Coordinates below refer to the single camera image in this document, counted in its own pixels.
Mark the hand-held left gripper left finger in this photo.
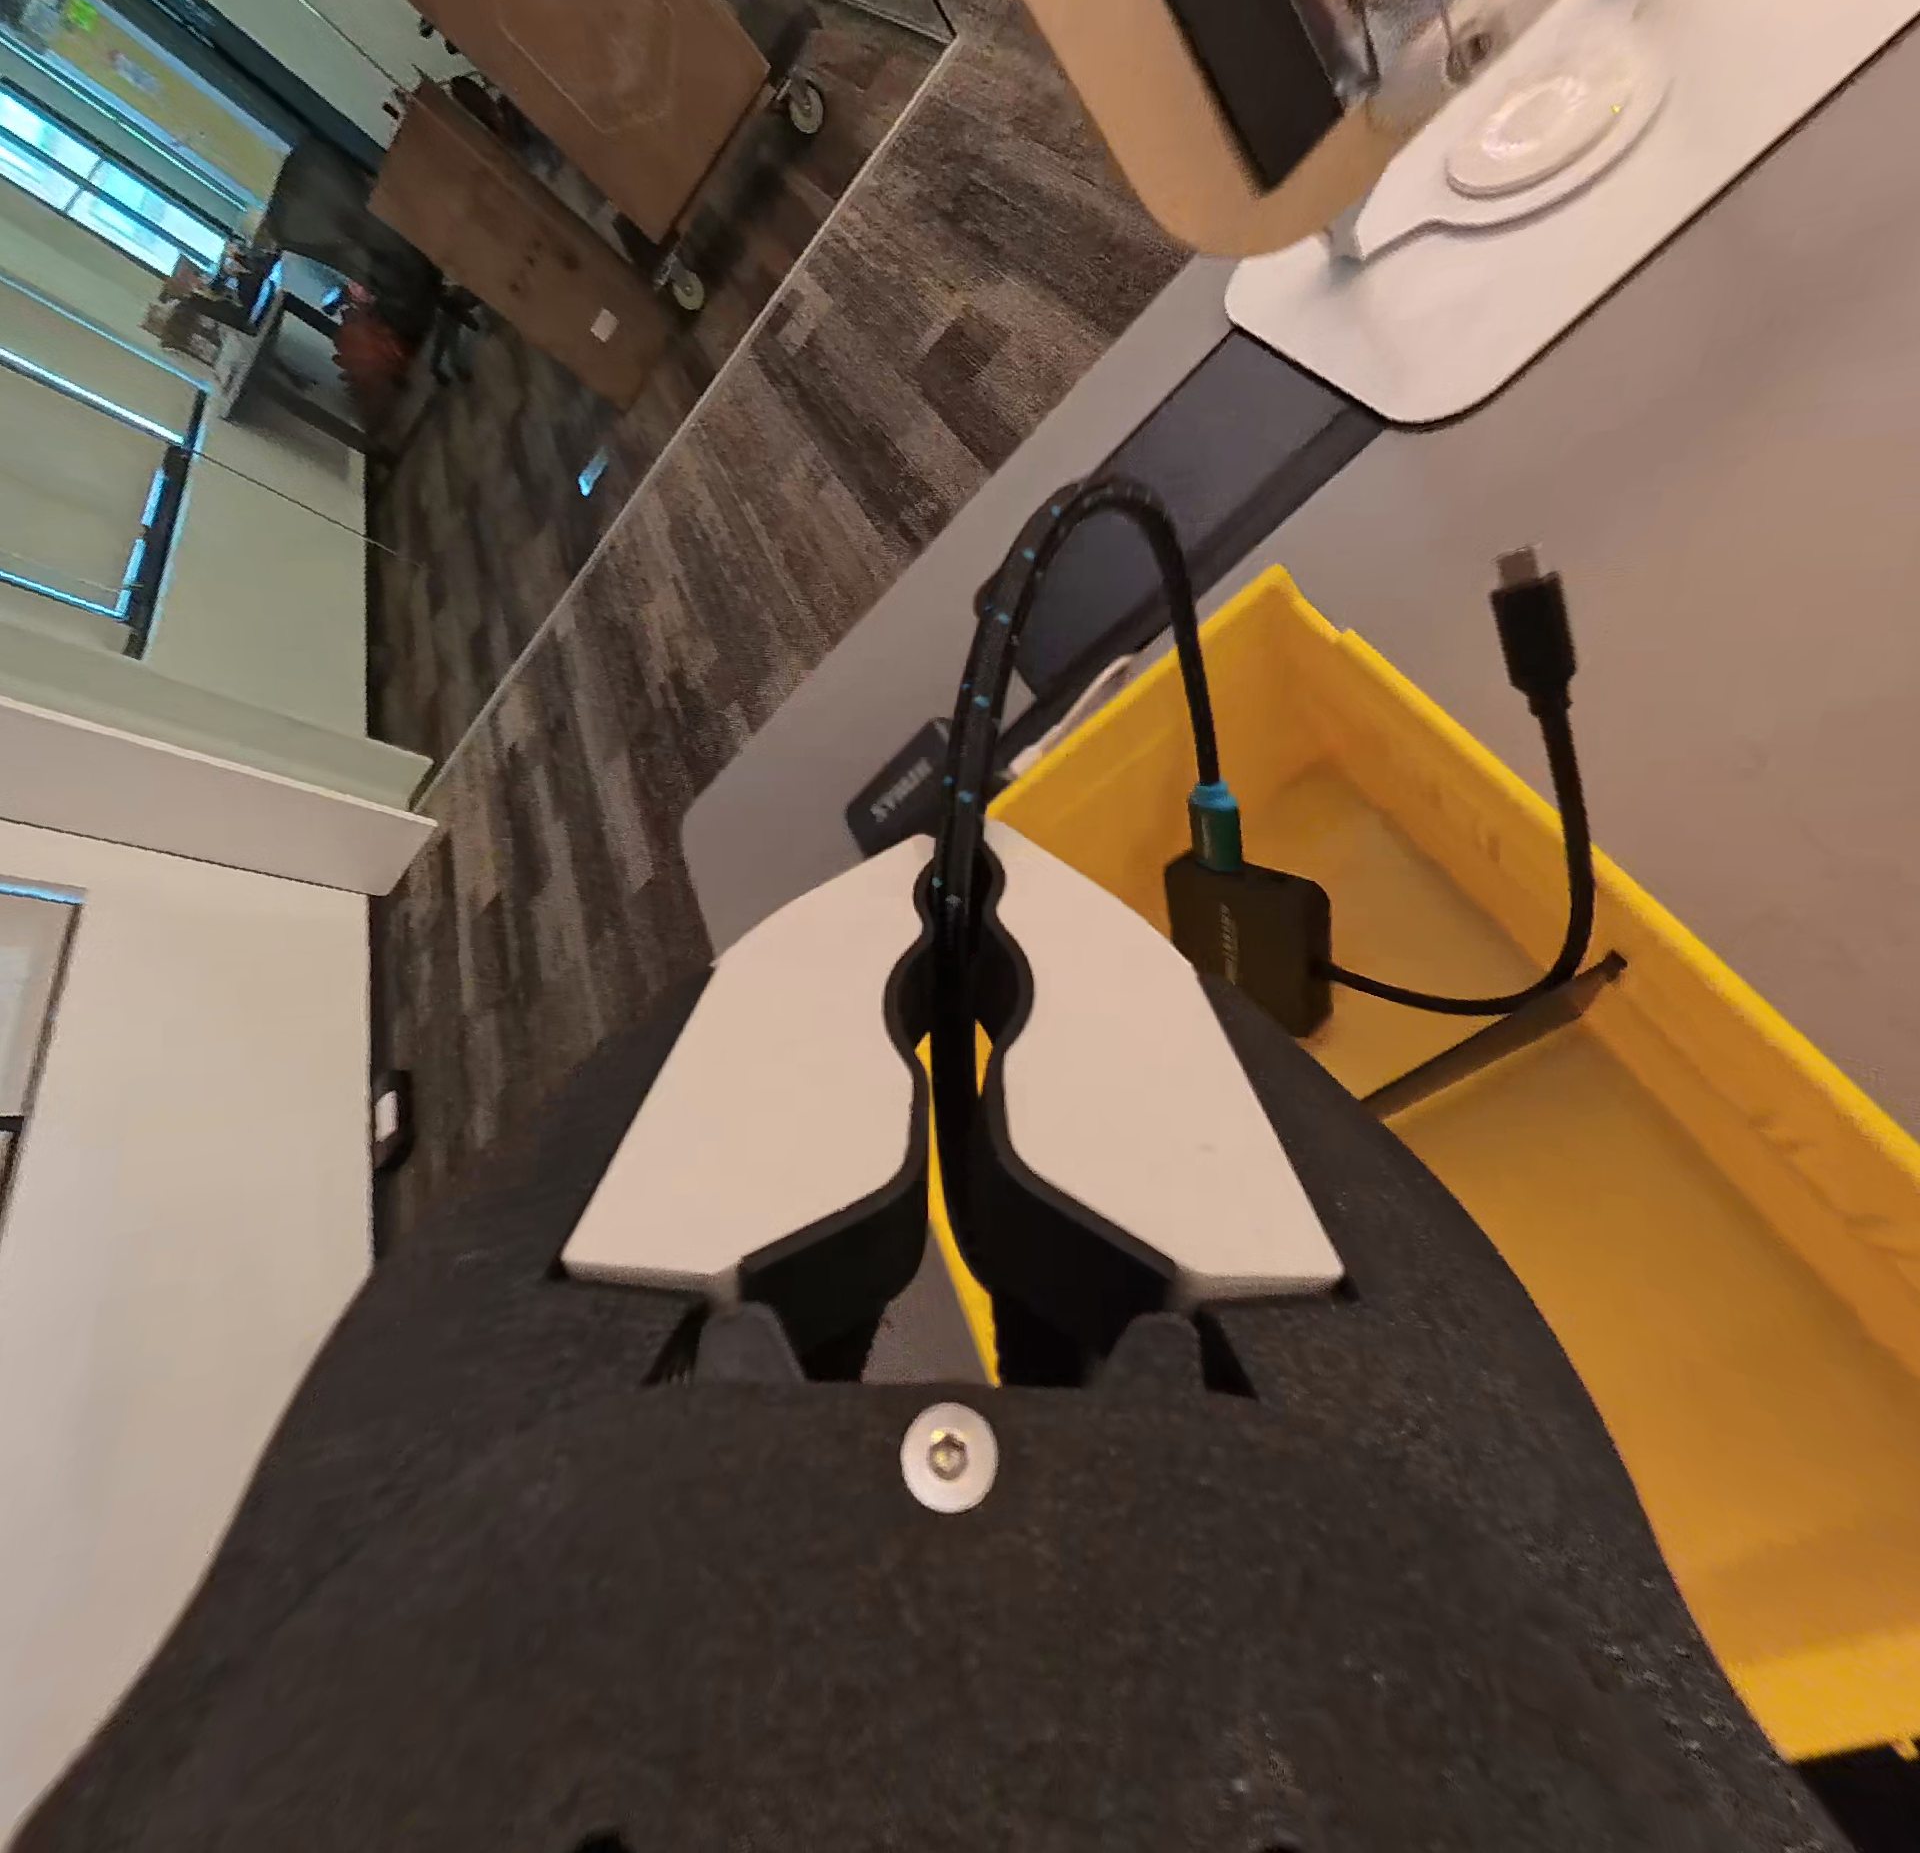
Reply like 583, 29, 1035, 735
558, 830, 942, 1382

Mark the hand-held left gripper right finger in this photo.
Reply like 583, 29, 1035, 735
961, 825, 1347, 1382

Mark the black hdmi adapter hub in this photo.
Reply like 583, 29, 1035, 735
1163, 543, 1598, 1041

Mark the braided black hdmi cable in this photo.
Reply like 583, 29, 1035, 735
920, 475, 1250, 1286

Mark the yellow plastic bin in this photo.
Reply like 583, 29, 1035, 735
927, 564, 1920, 1767

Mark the black desk control box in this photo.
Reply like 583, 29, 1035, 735
844, 714, 976, 858

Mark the black bin divider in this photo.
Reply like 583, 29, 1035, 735
1362, 949, 1630, 1124

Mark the white display stand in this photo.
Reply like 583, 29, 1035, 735
1223, 0, 1920, 429

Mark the cluttered office desk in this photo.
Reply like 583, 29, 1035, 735
150, 223, 452, 450

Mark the cardboard box with white label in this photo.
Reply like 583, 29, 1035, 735
365, 80, 679, 410

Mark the large office window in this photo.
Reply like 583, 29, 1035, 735
0, 0, 293, 626

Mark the rounded wooden panel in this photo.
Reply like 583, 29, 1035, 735
981, 0, 1451, 257

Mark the clear plastic disc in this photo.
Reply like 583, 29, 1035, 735
1439, 15, 1676, 208

